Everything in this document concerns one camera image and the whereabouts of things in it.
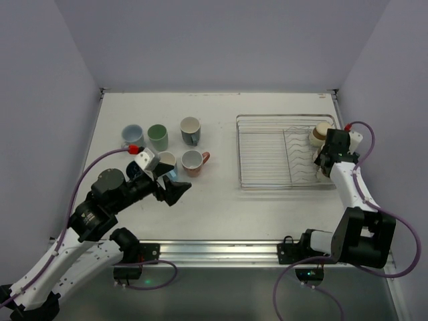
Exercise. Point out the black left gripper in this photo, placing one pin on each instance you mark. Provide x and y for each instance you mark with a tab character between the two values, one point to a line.
162	188

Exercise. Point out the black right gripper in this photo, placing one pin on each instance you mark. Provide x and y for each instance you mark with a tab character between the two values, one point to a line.
325	158

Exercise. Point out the light blue mug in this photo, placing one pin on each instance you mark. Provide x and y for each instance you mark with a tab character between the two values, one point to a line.
169	159

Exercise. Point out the cream cup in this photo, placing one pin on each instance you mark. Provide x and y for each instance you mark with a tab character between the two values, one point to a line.
323	173
318	134
316	155

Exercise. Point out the pink mug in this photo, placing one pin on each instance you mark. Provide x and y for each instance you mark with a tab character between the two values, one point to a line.
192	162

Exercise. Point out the dark blue mug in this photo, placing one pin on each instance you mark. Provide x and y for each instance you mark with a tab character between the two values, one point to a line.
133	171

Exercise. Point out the sage green cup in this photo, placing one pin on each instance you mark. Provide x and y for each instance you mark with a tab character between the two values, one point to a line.
158	137

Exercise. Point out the pale blue footed cup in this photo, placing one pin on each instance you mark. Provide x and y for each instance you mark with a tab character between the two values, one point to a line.
132	135

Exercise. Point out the teal grey mug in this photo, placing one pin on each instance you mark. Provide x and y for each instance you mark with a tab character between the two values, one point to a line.
190	130

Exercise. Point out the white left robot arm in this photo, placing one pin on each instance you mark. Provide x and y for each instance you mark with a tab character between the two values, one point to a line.
91	242

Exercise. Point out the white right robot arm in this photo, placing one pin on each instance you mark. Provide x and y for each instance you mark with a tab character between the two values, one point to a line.
364	235

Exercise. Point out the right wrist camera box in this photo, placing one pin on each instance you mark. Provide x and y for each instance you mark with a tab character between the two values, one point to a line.
355	139

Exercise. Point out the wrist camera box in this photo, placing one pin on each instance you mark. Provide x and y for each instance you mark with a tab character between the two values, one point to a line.
355	139
147	160

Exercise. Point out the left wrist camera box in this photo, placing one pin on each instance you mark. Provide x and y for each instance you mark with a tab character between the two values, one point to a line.
147	160

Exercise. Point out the metal wire dish rack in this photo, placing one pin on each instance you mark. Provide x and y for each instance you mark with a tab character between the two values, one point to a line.
274	152

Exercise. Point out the aluminium front rail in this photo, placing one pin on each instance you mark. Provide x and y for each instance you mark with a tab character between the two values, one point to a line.
205	253

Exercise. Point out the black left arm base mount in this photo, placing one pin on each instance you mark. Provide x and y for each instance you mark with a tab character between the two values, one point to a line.
133	252

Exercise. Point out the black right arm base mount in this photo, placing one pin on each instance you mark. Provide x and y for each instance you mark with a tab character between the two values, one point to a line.
290	251

